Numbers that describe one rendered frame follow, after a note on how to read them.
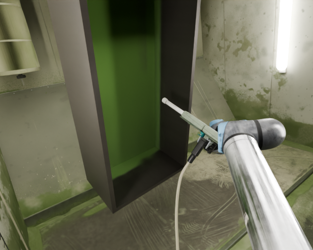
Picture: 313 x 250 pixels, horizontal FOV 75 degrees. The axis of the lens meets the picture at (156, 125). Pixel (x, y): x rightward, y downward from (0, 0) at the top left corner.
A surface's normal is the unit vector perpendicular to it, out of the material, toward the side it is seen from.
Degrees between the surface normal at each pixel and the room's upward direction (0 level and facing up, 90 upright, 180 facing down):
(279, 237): 19
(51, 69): 90
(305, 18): 90
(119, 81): 102
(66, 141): 57
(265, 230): 35
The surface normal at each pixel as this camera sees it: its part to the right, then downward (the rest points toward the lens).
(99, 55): 0.64, 0.37
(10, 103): 0.39, -0.33
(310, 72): -0.82, 0.29
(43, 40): 0.55, 0.22
